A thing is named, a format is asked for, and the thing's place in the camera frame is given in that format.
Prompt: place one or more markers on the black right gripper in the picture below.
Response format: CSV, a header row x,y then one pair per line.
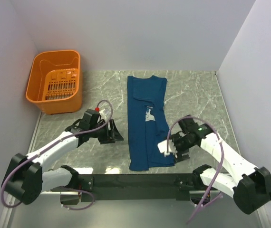
x,y
175,137

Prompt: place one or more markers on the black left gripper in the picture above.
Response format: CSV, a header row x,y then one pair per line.
x,y
113,132

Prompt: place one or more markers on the blue Mickey Mouse t-shirt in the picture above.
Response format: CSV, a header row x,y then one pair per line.
x,y
147,124

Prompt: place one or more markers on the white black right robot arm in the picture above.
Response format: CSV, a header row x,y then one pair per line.
x,y
247,184

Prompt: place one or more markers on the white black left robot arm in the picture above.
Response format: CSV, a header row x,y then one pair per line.
x,y
27,176

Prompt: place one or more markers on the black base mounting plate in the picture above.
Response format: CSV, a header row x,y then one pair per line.
x,y
140,186

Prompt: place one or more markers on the orange plastic basket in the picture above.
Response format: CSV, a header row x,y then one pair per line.
x,y
55,82

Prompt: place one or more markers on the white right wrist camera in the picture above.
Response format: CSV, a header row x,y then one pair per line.
x,y
167,148

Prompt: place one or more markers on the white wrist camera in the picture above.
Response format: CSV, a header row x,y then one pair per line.
x,y
104,113
167,148

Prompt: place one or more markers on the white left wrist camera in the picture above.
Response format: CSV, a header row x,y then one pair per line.
x,y
104,113

